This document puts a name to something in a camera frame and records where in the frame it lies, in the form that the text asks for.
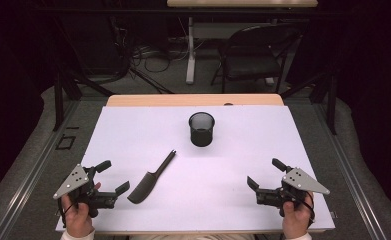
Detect right hand-held gripper cable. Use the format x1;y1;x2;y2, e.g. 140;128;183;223
296;190;317;224

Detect person's right hand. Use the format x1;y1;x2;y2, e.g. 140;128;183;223
281;191;316;239

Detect hand-held gripper cable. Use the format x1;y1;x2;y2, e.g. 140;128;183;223
57;196;76;228
296;190;317;224

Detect black metal frame post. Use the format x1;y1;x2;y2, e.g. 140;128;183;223
280;71;338;136
52;71;116;132

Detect black spatula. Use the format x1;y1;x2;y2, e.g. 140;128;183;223
126;149;177;205

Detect left hand-held gripper cable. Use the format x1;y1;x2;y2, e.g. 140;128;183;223
57;196;76;228

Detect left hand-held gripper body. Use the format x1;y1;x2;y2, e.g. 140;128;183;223
52;163;119;218

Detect black folding chair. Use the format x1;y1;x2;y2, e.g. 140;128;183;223
210;23;304;94

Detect floor cables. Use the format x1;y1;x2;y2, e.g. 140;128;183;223
129;36;191;74

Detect wooden table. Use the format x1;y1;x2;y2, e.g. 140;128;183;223
62;93;327;236

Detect person's left hand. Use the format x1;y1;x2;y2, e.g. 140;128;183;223
61;181;102;238

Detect white-legged desk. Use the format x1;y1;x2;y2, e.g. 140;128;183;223
166;0;319;85

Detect black mesh pen cup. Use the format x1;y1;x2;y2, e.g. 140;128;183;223
188;111;216;148

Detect white table mat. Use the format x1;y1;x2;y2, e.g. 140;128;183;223
55;105;336;233

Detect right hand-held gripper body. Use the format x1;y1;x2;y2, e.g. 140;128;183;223
256;167;331;218

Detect grey metal floor rail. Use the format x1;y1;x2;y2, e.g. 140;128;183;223
311;103;387;240
0;99;81;240

